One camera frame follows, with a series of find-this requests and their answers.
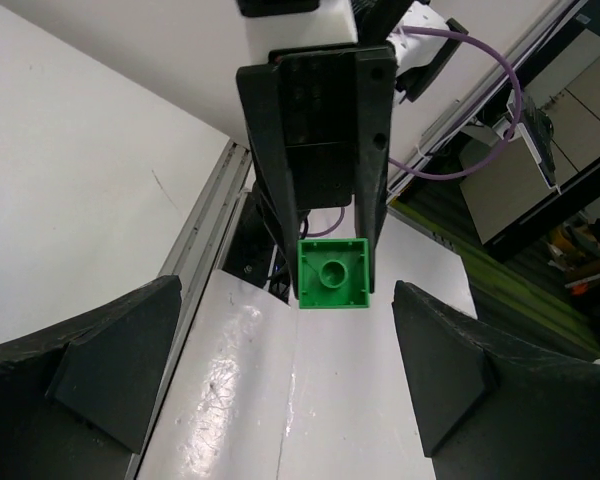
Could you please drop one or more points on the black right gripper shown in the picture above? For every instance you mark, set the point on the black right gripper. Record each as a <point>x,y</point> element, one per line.
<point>319,126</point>

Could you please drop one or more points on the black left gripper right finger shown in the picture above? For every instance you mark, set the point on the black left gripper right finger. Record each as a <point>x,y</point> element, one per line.
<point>489,405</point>

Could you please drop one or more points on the background office furniture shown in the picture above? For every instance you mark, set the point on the background office furniture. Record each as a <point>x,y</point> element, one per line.
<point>531,252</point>

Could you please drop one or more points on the green 2x2 stack brick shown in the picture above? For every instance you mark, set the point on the green 2x2 stack brick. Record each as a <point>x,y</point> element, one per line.
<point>333,273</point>

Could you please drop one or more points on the aluminium table rail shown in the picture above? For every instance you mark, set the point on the aluminium table rail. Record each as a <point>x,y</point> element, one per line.
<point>196,247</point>

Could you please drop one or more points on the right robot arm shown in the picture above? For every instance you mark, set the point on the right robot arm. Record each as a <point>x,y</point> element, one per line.
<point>422,42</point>

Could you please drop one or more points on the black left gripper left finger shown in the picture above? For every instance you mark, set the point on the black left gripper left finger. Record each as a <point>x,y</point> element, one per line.
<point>76,398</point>

